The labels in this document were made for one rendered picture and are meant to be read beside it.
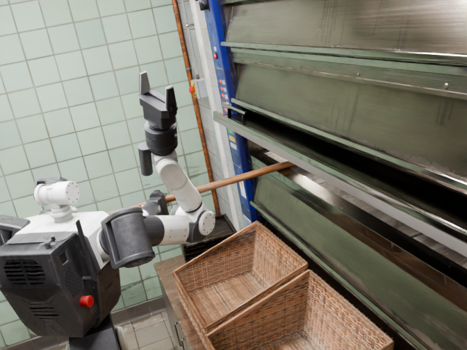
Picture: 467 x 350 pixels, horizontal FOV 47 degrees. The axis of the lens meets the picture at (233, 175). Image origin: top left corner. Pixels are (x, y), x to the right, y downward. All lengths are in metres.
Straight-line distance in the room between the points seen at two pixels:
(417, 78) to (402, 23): 0.13
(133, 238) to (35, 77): 1.98
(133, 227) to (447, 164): 0.80
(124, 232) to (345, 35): 0.79
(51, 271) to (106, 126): 1.99
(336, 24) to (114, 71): 1.97
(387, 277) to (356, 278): 0.17
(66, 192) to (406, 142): 0.91
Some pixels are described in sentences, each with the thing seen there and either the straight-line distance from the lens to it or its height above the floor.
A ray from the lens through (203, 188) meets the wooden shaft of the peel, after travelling 2.20.
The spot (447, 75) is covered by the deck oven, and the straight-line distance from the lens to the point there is 1.21.
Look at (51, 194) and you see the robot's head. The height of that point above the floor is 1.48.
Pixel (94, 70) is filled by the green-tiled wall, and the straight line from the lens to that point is 3.30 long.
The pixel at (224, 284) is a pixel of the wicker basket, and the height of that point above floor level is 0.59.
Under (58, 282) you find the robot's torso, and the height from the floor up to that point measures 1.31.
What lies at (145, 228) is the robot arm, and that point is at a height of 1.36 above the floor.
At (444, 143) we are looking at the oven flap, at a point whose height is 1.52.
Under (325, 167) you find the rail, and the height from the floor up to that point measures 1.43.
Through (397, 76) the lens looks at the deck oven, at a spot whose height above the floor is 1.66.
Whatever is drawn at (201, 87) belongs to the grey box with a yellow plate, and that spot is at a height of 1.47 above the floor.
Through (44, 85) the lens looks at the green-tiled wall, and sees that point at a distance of 3.30.
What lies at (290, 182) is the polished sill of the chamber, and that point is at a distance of 2.18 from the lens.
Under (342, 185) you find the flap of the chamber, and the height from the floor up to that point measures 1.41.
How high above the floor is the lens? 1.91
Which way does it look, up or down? 18 degrees down
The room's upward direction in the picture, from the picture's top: 11 degrees counter-clockwise
